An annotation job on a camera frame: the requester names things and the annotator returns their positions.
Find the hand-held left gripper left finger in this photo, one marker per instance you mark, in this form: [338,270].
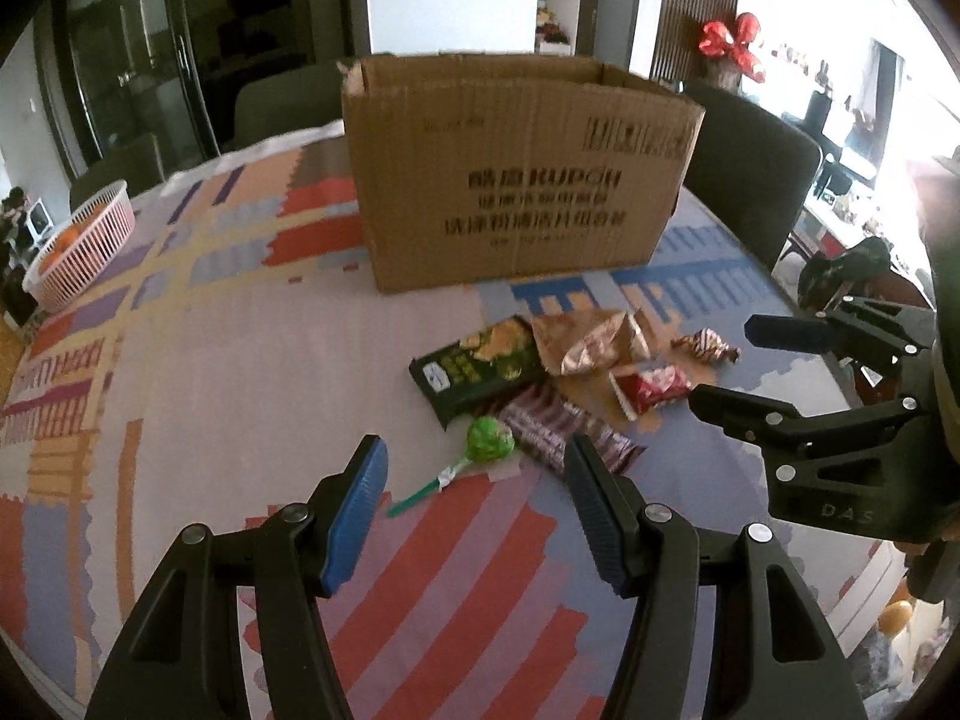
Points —
[356,517]

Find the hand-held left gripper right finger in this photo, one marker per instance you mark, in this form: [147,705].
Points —
[596,510]

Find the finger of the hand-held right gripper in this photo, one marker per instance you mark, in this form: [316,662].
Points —
[742,412]
[795,334]

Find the red and white snack packet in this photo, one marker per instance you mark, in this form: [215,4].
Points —
[649,386]

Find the brown striped snack bar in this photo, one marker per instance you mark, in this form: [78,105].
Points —
[540,420]

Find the green lollipop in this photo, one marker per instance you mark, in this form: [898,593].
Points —
[489,442]

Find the brown cardboard box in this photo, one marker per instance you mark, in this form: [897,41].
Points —
[517,180]

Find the brown striped wrapped candy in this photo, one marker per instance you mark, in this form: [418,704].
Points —
[705,347]

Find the black bag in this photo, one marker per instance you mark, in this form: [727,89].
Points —
[844,274]

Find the crumpled gold foil wrapper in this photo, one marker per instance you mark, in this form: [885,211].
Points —
[592,341]

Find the dark grey chair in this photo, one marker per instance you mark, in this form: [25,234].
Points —
[750,165]
[292,105]
[120,169]

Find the green cracker pack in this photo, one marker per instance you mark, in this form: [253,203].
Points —
[480,364]

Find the red foil flower balloon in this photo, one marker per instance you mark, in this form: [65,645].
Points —
[731,45]

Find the white plastic basket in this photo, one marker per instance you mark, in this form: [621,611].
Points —
[90,240]

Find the pile of oranges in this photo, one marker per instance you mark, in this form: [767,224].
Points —
[60,247]

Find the small white appliance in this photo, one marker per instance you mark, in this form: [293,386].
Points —
[37,217]

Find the black figurine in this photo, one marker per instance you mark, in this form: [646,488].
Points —
[11,210]

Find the dark glass sliding door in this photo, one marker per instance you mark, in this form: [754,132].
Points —
[187,37]

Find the brown slatted wall panel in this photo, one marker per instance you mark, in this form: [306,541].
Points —
[690,7]

